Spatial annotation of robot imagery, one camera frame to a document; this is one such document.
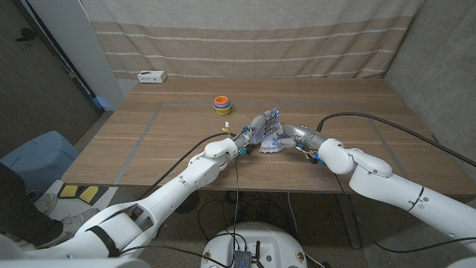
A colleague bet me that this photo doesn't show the grey table leg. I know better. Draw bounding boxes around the grey table leg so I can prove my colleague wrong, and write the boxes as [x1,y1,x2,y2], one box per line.
[336,194,362,249]

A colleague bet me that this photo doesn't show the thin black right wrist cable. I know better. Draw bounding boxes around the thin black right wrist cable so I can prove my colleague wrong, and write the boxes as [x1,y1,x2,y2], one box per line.
[332,173,476,255]

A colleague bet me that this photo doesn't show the white door frame panel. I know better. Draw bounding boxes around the white door frame panel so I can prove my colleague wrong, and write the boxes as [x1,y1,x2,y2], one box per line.
[28,0,126,112]

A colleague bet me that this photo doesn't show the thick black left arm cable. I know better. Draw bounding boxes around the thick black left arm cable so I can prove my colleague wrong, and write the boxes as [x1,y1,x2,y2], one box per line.
[139,132,236,200]

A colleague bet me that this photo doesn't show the white paper coffee filter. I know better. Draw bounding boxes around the white paper coffee filter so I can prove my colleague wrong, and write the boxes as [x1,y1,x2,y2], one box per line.
[259,128,286,154]

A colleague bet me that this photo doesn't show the thin black left wrist cable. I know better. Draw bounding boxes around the thin black left wrist cable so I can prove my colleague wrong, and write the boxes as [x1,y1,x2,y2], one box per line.
[118,156,242,268]

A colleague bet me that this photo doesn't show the blue plastic bin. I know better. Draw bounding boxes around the blue plastic bin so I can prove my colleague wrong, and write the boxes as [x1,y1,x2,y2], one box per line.
[0,130,81,193]

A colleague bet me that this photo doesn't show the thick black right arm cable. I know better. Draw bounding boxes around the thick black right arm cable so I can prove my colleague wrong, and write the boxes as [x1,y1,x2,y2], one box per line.
[315,112,476,168]

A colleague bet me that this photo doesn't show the white robot chest edge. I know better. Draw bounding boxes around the white robot chest edge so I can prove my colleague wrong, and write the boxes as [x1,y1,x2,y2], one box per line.
[0,258,152,268]

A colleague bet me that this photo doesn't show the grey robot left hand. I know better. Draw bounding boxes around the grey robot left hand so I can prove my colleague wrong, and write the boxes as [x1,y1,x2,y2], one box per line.
[232,108,283,152]

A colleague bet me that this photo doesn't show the white power outlet box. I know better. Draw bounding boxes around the white power outlet box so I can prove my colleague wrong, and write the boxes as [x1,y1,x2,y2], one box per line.
[137,70,167,84]

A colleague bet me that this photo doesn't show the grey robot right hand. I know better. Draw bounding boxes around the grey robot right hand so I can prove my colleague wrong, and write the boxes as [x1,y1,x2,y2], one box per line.
[273,124,329,152]

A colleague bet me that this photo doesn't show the small grey electronics box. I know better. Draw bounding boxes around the small grey electronics box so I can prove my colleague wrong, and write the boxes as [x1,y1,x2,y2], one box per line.
[233,249,252,268]

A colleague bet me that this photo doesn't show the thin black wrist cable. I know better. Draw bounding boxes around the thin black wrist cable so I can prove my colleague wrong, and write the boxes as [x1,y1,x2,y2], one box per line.
[118,156,242,268]
[332,173,476,255]

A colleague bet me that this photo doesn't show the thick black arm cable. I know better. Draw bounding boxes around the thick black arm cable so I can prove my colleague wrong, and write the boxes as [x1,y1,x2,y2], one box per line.
[315,112,476,168]
[139,132,236,200]

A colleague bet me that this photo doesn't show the person in dark trousers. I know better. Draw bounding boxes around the person in dark trousers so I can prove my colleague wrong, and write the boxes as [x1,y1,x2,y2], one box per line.
[0,163,101,249]

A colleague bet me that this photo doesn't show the beige striped fabric backdrop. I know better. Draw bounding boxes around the beige striped fabric backdrop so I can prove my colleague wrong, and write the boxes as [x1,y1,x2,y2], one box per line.
[80,0,425,80]

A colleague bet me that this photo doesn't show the white robot torso base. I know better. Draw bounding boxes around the white robot torso base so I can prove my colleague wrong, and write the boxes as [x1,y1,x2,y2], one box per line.
[200,221,309,268]

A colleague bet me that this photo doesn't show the stacked colourful plastic cups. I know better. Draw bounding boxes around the stacked colourful plastic cups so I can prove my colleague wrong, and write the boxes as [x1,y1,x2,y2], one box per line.
[213,95,232,117]

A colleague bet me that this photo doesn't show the black floor cable tangle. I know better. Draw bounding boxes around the black floor cable tangle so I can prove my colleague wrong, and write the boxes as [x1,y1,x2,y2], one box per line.
[196,191,298,243]

